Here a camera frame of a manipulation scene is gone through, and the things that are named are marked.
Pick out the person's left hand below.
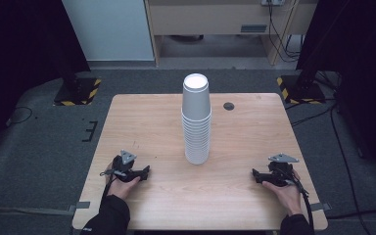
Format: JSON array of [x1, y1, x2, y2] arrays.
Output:
[[105, 162, 142, 201]]

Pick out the stack of white paper cups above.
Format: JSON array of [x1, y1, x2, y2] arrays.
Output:
[[180, 72, 212, 165]]

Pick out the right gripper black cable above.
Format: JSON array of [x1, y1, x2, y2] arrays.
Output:
[[286, 175, 315, 231]]

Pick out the grey tape strip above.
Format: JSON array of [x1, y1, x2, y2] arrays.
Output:
[[68, 201, 91, 213], [308, 202, 333, 212]]

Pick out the person's right hand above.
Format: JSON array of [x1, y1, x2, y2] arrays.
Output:
[[261, 168, 304, 217]]

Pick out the dark curtain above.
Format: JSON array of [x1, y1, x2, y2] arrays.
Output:
[[0, 0, 91, 161], [295, 0, 376, 188]]

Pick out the white power strip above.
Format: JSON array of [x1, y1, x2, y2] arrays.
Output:
[[260, 0, 286, 7]]

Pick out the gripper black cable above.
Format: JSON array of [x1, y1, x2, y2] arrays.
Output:
[[99, 168, 119, 198], [286, 175, 315, 231]]

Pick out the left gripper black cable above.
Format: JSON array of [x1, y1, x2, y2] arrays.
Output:
[[99, 168, 119, 198]]

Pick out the beige wooden desk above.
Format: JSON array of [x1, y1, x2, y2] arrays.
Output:
[[144, 0, 319, 67]]

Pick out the thick black floor cable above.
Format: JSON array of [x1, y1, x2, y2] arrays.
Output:
[[285, 97, 376, 235]]

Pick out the striped black stand base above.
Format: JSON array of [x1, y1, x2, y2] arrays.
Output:
[[276, 74, 327, 106], [53, 76, 103, 107]]

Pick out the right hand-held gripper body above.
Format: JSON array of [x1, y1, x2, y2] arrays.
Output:
[[263, 153, 300, 188]]

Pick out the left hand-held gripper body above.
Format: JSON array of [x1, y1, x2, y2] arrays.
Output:
[[110, 149, 145, 183]]

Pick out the white cabinet panel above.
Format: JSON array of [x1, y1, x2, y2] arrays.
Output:
[[61, 0, 156, 63]]

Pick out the thin black floor cable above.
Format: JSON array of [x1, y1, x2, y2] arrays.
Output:
[[5, 106, 34, 127]]

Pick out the hanging black cables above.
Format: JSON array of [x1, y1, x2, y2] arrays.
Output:
[[266, 0, 305, 64]]

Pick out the grey vent label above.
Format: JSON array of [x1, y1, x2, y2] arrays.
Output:
[[240, 23, 268, 34]]

